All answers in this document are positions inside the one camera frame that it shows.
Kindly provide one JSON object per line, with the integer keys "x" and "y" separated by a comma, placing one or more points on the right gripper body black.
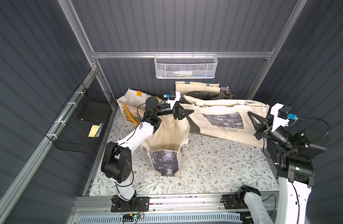
{"x": 266, "y": 128}

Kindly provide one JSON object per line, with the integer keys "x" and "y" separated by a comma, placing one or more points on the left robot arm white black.
{"x": 117, "y": 159}

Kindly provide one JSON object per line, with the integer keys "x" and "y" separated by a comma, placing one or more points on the small green circuit board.
{"x": 129, "y": 218}

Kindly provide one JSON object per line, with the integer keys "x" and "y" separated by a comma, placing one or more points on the floral table mat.
{"x": 208, "y": 165}

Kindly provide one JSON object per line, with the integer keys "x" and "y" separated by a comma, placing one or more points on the yellow pen holder cup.
{"x": 225, "y": 91}

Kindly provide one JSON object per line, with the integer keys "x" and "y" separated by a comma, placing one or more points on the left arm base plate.
{"x": 137, "y": 204}

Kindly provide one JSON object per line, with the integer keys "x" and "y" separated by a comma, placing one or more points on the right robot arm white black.
{"x": 294, "y": 161}

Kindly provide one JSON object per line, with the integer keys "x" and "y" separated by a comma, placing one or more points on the cream canvas bag painting print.
{"x": 226, "y": 118}

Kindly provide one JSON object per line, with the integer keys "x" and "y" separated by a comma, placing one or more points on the olive green tote bag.
{"x": 203, "y": 95}

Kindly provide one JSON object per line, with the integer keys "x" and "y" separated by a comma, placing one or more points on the yellow sticky note pad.
{"x": 93, "y": 131}

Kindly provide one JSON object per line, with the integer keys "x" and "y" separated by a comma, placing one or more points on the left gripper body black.
{"x": 175, "y": 112}

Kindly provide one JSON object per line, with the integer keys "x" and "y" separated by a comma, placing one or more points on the white wire mesh basket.
{"x": 203, "y": 65}

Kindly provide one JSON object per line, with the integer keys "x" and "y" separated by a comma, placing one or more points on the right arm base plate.
{"x": 231, "y": 201}

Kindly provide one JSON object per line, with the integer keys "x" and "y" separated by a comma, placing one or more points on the black wire wall basket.
{"x": 71, "y": 134}

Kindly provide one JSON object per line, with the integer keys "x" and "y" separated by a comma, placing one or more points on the cream canvas bag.
{"x": 164, "y": 147}

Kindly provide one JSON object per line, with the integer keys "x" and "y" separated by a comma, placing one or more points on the white tote bag yellow handles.
{"x": 132, "y": 105}

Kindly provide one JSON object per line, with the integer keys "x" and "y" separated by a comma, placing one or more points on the cream tote bag black lettering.
{"x": 186, "y": 87}

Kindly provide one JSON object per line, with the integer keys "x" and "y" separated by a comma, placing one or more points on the white bottle in basket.
{"x": 183, "y": 73}

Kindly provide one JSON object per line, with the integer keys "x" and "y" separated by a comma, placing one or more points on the black notebook in basket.
{"x": 94, "y": 111}

